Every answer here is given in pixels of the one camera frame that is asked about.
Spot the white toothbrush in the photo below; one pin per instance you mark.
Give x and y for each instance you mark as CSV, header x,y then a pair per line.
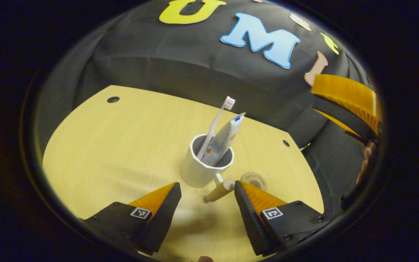
x,y
215,123

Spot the black backdrop cloth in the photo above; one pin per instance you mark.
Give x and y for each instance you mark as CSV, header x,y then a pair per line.
x,y
180,62

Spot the wooden desktop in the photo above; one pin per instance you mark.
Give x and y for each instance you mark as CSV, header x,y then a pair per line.
x,y
115,153

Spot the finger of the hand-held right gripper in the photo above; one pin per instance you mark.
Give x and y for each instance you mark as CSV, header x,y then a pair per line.
x,y
340,122
344,91

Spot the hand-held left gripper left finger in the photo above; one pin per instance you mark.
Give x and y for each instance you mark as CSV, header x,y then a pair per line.
x,y
162,218

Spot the white toothpaste tube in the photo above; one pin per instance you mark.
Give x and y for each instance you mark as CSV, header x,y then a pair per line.
x,y
224,140

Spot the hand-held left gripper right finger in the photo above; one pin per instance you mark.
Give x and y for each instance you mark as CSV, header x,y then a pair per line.
x,y
253,222

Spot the round cork coaster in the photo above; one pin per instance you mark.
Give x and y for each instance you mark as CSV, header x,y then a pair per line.
x,y
255,180

